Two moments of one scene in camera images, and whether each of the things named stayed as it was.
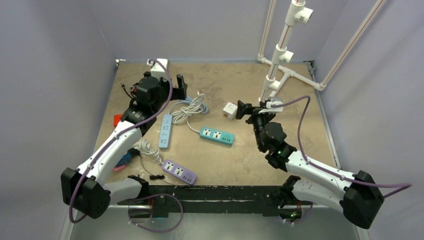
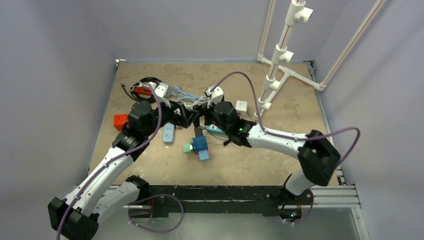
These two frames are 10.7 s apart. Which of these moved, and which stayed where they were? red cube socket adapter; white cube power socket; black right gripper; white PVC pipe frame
Moved: white cube power socket; black right gripper
Stayed: white PVC pipe frame; red cube socket adapter
